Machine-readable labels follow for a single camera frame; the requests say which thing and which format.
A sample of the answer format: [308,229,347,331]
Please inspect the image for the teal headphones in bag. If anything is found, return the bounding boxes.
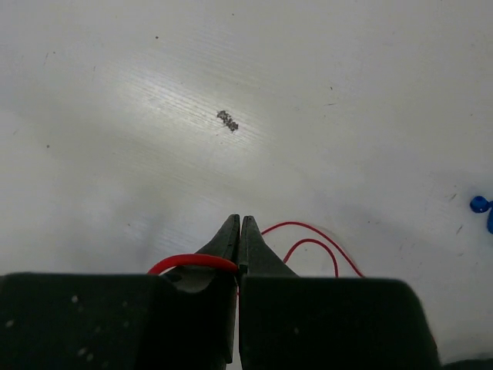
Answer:
[469,196,493,234]

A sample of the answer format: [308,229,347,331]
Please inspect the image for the red headphone cable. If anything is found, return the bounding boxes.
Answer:
[147,220,365,296]

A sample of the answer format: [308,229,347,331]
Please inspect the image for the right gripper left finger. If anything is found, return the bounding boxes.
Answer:
[1,214,240,369]

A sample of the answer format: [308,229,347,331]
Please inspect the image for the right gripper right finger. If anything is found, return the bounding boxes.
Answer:
[238,216,441,369]

